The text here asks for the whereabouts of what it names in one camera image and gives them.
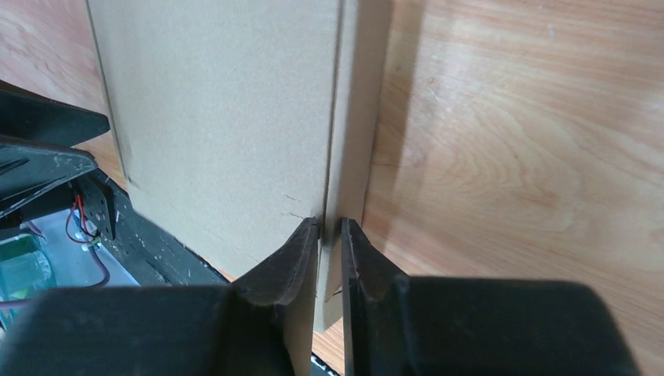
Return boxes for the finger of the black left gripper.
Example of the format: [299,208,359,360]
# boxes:
[1,143,98,216]
[1,88,110,146]

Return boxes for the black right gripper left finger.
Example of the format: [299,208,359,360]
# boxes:
[1,218,319,375]

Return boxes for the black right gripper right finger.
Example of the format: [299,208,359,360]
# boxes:
[341,218,640,375]

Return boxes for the brown cardboard paper box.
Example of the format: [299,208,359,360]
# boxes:
[87,1,392,375]

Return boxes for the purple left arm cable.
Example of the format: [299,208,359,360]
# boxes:
[0,220,111,313]

